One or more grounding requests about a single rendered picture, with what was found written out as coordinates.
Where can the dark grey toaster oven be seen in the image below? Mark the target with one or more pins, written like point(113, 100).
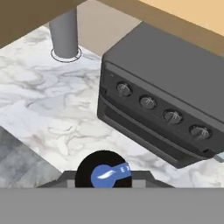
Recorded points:
point(163, 96)

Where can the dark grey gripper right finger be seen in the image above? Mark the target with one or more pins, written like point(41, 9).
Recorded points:
point(147, 180)

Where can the toaster oven knob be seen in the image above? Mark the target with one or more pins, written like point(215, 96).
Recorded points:
point(124, 89)
point(147, 102)
point(200, 131)
point(173, 116)

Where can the grey cylindrical canister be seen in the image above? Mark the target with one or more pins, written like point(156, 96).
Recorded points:
point(64, 33)

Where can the light wood wall cabinet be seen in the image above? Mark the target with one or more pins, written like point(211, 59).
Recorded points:
point(116, 17)

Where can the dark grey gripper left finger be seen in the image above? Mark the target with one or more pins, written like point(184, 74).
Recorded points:
point(65, 180)

